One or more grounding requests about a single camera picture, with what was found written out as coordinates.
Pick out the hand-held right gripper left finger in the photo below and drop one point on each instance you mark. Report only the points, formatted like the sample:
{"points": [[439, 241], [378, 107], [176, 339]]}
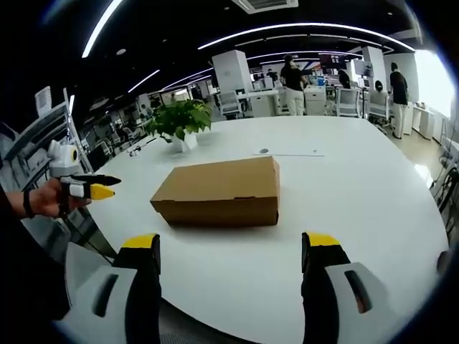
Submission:
{"points": [[118, 286]]}

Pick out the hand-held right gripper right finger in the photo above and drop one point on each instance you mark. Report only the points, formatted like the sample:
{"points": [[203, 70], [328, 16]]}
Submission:
{"points": [[333, 286]]}

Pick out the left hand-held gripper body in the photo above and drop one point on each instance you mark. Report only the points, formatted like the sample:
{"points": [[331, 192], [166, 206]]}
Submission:
{"points": [[64, 159]]}

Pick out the brown cardboard shoe box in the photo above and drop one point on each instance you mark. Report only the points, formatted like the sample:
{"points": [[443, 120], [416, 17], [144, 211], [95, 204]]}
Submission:
{"points": [[224, 191]]}

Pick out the person's left hand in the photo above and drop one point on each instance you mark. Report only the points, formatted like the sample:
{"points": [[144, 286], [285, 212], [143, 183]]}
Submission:
{"points": [[50, 200]]}

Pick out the black wrist band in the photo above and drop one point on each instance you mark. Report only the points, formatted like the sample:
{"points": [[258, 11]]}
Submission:
{"points": [[28, 203]]}

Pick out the green potted plant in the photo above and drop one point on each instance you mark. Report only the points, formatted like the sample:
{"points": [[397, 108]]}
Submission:
{"points": [[179, 123]]}

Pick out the white office chair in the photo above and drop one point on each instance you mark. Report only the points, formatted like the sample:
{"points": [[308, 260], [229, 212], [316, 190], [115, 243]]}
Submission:
{"points": [[379, 107], [348, 102], [231, 102]]}

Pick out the white square pillar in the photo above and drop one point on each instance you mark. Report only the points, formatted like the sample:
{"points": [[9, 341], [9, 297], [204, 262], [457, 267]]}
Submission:
{"points": [[231, 70]]}

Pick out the white cabinet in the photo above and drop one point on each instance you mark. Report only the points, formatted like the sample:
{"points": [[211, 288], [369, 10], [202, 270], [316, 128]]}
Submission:
{"points": [[315, 100]]}

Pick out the ceiling air vent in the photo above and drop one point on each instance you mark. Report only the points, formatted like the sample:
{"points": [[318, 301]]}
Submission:
{"points": [[264, 4]]}

